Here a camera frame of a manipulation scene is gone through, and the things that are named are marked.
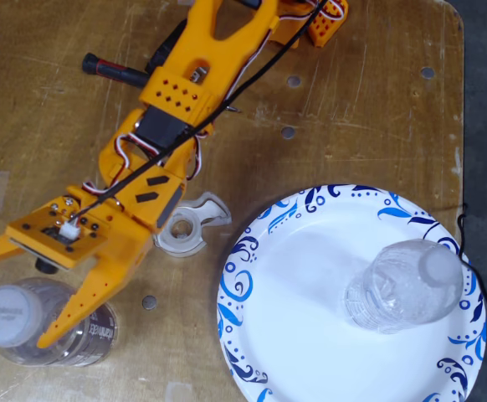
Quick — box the clear tape dispenser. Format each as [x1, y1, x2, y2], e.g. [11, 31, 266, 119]
[153, 191, 233, 257]

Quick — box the black power adapter plug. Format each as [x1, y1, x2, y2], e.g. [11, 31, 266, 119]
[145, 19, 186, 79]

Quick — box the clear water bottle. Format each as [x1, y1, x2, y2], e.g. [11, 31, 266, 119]
[346, 238, 465, 335]

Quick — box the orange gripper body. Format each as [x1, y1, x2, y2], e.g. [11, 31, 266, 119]
[79, 136, 187, 240]

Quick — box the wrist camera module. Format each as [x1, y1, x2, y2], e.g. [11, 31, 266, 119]
[4, 204, 110, 276]

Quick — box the black camera cable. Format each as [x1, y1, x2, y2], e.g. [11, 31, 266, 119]
[69, 0, 331, 223]

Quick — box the white red servo wire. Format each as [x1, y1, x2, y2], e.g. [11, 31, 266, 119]
[82, 0, 324, 198]

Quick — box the red black screwdriver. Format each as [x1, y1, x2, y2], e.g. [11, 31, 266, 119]
[81, 52, 243, 114]

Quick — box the vitaminwater bottle purple label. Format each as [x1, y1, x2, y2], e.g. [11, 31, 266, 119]
[0, 276, 119, 369]

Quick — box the blue floral paper plate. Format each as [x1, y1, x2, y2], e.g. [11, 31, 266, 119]
[217, 183, 487, 402]

